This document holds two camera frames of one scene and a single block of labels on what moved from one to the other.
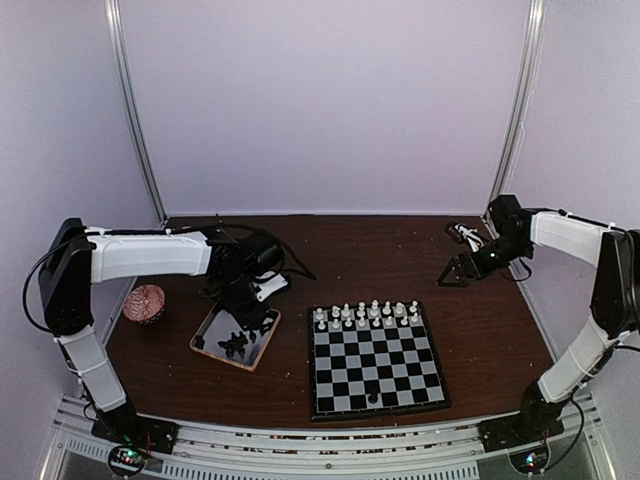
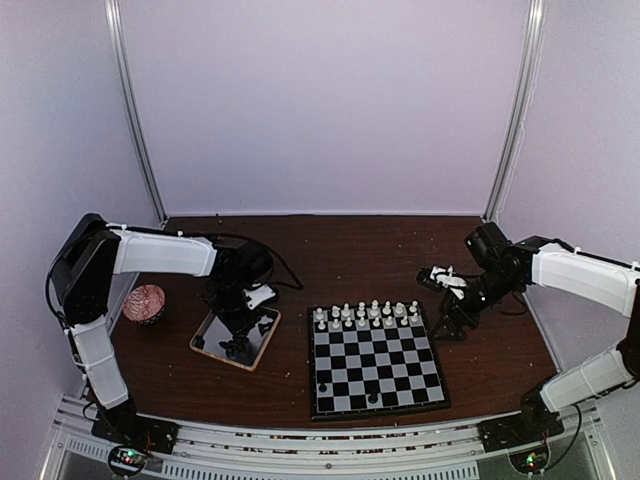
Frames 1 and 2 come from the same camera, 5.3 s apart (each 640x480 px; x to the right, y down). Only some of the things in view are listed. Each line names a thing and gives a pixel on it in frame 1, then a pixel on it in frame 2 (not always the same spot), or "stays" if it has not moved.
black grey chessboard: [369, 360] stays
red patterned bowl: [144, 304] stays
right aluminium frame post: [522, 101] stays
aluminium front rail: [240, 450] stays
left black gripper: [248, 318] -> [237, 326]
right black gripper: [460, 262] -> [454, 307]
